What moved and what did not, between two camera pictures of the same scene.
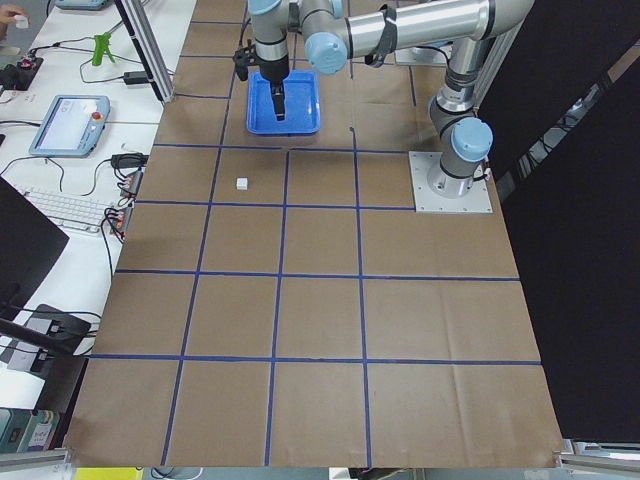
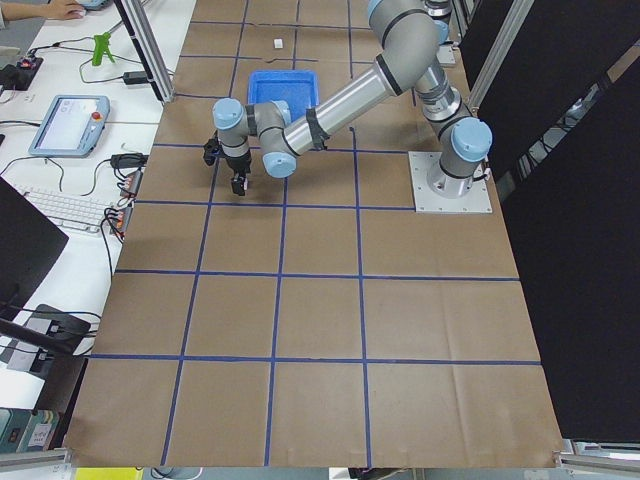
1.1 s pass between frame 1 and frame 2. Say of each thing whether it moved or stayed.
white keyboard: stayed
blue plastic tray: stayed
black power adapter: stayed
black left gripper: moved
